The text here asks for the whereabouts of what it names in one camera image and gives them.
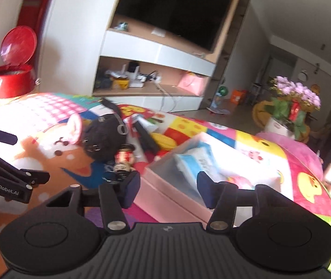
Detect small red doll figurine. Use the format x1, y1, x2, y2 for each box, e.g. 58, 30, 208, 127
113, 144, 135, 181

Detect red pedal trash bin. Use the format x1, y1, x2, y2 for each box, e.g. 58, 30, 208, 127
0, 25, 37, 105

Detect white wifi router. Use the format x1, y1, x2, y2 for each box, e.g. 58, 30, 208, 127
121, 60, 146, 88

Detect pink gift bag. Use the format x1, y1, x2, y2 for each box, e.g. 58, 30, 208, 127
177, 72, 209, 96

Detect orange box on floor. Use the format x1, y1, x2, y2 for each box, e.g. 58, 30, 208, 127
230, 90, 247, 105

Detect red white plush rocket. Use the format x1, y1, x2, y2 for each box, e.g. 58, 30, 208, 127
130, 114, 166, 157

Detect white wooden tv cabinet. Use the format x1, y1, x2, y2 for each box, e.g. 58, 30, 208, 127
37, 0, 239, 96

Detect colourful cartoon play mat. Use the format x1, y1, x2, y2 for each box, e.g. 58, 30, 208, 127
0, 93, 331, 278

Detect yellow plush toy piece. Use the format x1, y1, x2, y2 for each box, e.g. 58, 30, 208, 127
150, 132, 177, 151

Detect green ball on floor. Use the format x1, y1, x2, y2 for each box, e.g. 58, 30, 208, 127
218, 86, 228, 97

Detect yellow giant plush bear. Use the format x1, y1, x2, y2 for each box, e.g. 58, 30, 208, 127
252, 100, 310, 144

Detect black television screen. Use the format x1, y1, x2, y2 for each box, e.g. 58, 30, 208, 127
116, 0, 232, 51

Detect pink cardboard box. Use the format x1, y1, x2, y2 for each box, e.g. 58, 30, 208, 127
134, 133, 293, 224

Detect pink orchid flower pot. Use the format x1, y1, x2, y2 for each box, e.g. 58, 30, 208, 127
264, 76, 321, 140

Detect black plush cat toy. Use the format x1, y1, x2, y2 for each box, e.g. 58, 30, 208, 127
82, 97, 129, 163

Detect blue tissue packet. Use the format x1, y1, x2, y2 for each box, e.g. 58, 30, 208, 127
174, 142, 225, 188

